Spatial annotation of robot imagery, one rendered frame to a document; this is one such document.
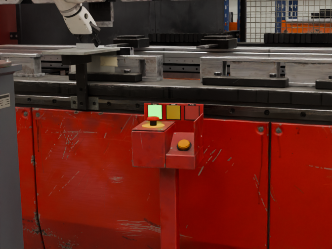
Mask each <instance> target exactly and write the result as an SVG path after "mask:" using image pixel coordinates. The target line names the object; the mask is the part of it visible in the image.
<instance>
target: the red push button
mask: <svg viewBox="0 0 332 249"><path fill-rule="evenodd" d="M159 119H160V118H159V117H157V116H149V117H148V118H147V120H148V121H150V126H156V125H157V121H158V120H159Z"/></svg>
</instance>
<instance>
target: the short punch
mask: <svg viewBox="0 0 332 249"><path fill-rule="evenodd" d="M88 12H89V13H90V15H91V16H92V18H93V20H94V21H95V23H96V25H97V27H112V26H113V21H114V12H113V2H89V3H88Z"/></svg>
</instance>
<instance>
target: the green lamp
mask: <svg viewBox="0 0 332 249"><path fill-rule="evenodd" d="M148 116H157V117H159V118H160V119H162V106H161V105H148Z"/></svg>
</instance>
